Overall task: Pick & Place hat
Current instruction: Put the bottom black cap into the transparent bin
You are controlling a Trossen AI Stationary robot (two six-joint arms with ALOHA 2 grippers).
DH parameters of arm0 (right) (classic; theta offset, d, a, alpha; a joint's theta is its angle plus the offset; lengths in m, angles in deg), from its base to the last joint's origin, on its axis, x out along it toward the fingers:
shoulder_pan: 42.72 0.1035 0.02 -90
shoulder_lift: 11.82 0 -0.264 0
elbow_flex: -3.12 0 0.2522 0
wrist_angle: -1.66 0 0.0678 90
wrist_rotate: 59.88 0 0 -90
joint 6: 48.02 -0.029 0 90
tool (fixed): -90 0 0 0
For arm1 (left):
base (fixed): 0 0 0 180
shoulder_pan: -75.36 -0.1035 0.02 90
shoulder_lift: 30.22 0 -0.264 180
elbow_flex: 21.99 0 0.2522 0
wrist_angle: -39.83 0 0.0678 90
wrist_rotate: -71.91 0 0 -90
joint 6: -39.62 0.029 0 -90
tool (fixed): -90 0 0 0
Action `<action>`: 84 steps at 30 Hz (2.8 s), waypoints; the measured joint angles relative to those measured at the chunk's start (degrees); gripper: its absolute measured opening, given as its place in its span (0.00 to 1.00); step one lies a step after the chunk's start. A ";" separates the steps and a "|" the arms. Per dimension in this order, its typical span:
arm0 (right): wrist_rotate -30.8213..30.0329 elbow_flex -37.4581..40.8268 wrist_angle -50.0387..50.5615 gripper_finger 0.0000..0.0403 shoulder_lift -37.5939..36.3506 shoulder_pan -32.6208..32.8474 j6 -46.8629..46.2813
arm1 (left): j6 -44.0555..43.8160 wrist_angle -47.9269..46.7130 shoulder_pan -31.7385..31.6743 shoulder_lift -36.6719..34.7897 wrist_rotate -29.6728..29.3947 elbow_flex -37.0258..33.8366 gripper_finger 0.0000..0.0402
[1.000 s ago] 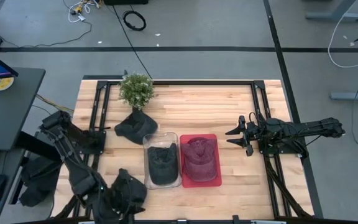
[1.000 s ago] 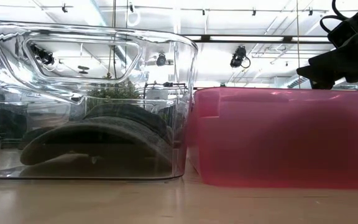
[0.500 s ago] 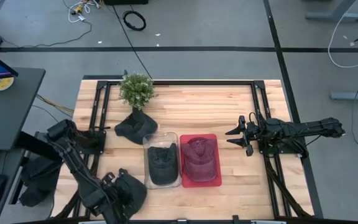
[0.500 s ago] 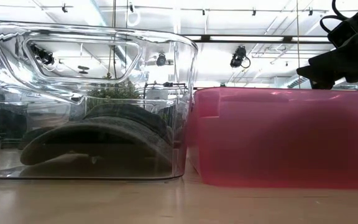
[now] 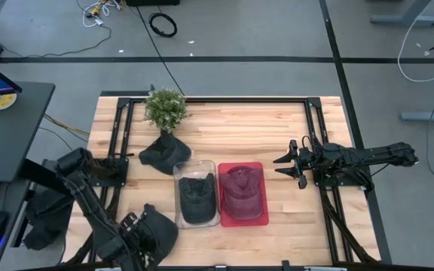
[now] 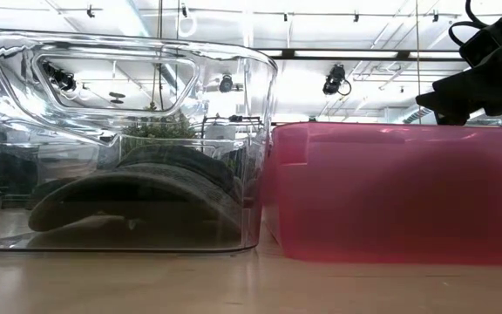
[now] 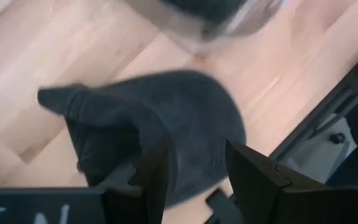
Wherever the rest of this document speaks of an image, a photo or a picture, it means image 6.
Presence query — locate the dark grey cap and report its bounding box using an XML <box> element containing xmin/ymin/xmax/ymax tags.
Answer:
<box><xmin>27</xmin><ymin>145</ymin><xmax>244</xmax><ymax>233</ymax></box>

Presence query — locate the red plastic bin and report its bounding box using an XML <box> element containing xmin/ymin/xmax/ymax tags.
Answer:
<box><xmin>261</xmin><ymin>121</ymin><xmax>502</xmax><ymax>267</ymax></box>

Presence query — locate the small green potted plant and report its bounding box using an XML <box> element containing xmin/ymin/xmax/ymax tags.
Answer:
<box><xmin>122</xmin><ymin>102</ymin><xmax>200</xmax><ymax>154</ymax></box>

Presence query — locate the clear plastic bin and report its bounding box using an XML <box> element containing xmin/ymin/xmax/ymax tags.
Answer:
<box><xmin>0</xmin><ymin>28</ymin><xmax>279</xmax><ymax>254</ymax></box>

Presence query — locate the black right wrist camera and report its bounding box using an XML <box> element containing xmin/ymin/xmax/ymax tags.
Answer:
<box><xmin>458</xmin><ymin>28</ymin><xmax>502</xmax><ymax>66</ymax></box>

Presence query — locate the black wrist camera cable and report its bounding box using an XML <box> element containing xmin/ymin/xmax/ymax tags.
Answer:
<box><xmin>447</xmin><ymin>0</ymin><xmax>496</xmax><ymax>47</ymax></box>

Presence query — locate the black overhead camera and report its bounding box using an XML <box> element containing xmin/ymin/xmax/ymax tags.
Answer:
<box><xmin>322</xmin><ymin>64</ymin><xmax>352</xmax><ymax>97</ymax></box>

